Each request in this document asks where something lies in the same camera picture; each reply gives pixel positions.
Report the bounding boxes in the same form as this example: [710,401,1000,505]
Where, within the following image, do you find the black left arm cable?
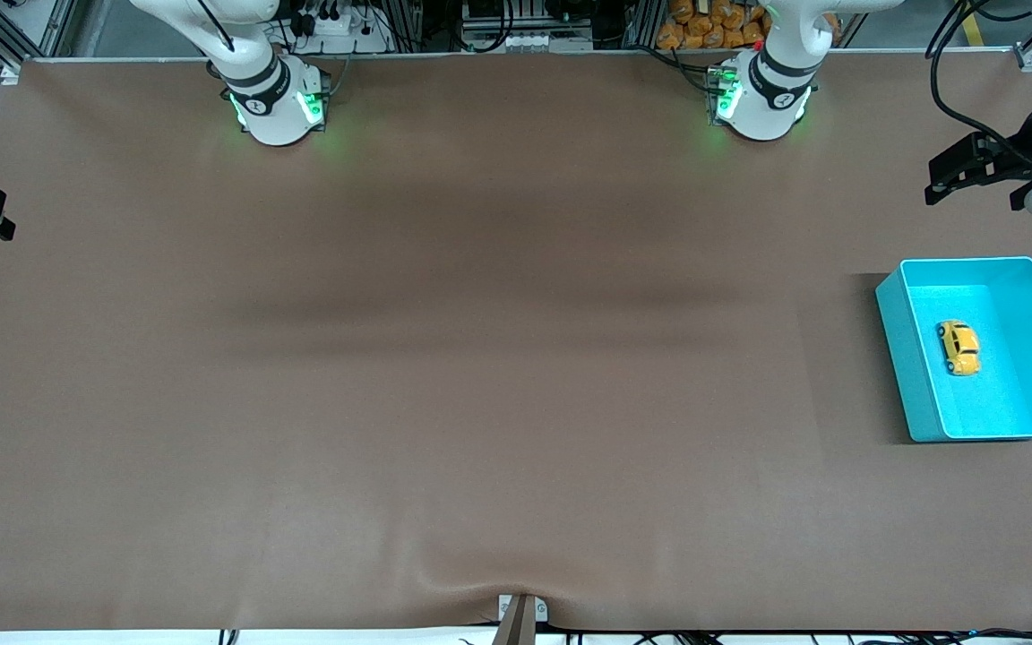
[927,0,1032,171]

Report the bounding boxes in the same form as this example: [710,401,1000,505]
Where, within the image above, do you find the small metal bracket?
[497,593,549,625]

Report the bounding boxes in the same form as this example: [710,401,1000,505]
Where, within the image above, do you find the grey device with white connectors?
[460,0,595,53]

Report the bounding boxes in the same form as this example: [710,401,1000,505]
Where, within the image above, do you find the turquoise plastic bin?
[874,257,1032,443]

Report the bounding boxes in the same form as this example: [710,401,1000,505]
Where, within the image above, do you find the white power strip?
[286,0,394,55]

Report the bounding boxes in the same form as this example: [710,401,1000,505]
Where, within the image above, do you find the yellow beetle toy car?
[935,319,982,377]

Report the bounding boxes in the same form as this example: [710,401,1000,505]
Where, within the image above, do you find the brown post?
[491,596,537,645]

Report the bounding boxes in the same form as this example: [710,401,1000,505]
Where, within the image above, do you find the brown table mat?
[0,49,1032,632]

